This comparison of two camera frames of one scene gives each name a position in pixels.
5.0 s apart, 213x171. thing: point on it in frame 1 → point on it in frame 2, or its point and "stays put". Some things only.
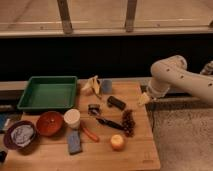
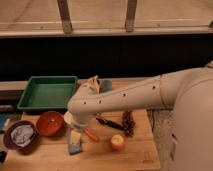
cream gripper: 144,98 → 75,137
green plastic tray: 49,93 stays put
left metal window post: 65,17 stays put
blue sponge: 74,142 stays put
